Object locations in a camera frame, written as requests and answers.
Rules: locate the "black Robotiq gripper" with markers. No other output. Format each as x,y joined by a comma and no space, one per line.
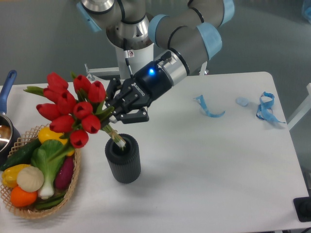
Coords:
130,97

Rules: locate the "red tulip bouquet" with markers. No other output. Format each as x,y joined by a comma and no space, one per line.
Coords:
75,116

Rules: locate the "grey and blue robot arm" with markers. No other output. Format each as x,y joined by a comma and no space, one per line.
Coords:
154,53

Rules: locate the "dark grey ribbed vase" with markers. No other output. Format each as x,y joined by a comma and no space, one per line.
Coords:
124,164

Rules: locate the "curled blue tape strip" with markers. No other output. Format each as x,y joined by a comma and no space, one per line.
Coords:
201,101

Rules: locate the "yellow squash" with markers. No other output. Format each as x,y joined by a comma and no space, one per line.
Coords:
45,134

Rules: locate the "green bok choy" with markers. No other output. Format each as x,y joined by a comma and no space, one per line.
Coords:
42,159

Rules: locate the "purple sweet potato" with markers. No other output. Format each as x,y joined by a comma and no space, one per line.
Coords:
65,174

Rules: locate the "small light-blue cap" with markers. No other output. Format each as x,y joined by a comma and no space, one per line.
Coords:
242,101

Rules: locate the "green cucumber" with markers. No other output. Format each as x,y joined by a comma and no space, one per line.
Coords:
22,155

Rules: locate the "green bean pods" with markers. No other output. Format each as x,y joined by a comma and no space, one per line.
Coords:
49,203

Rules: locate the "white garlic bulb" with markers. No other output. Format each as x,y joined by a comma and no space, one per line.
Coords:
30,179

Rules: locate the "yellow bell pepper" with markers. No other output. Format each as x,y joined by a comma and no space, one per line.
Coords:
9,176

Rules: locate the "orange fruit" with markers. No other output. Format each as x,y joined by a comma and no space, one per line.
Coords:
21,198

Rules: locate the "woven wicker basket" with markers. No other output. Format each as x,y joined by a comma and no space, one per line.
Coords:
31,212

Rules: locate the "black device at edge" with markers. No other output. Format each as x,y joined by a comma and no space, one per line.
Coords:
303,208

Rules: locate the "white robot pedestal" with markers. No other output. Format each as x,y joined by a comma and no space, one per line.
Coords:
183,60

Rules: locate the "blue-handled saucepan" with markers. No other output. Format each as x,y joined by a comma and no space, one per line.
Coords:
8,133

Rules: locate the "white frame post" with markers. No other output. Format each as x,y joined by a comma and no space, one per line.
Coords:
301,110

